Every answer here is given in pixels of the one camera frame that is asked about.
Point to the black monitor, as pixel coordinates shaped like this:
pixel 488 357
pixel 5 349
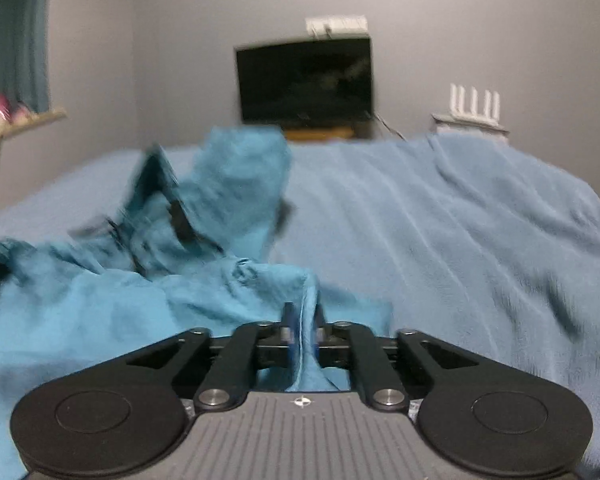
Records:
pixel 319 81

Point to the blue fleece blanket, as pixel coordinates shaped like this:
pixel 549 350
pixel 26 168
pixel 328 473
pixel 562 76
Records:
pixel 465 239

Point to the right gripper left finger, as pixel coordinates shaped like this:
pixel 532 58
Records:
pixel 126 413

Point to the white wall power strip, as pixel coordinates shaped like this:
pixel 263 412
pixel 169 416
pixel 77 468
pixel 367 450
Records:
pixel 337 25

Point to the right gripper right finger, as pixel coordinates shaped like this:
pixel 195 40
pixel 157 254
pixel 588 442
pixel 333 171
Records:
pixel 485 417

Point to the pink toy on sill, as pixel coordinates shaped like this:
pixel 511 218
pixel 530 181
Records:
pixel 15 114

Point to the teal zip jacket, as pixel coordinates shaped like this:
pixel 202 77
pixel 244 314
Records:
pixel 183 252

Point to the wooden window sill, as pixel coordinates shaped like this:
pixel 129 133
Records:
pixel 33 121

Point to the white wifi router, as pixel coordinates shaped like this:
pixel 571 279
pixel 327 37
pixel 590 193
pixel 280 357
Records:
pixel 473 113

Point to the teal curtain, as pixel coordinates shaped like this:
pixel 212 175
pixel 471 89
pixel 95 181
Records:
pixel 23 53

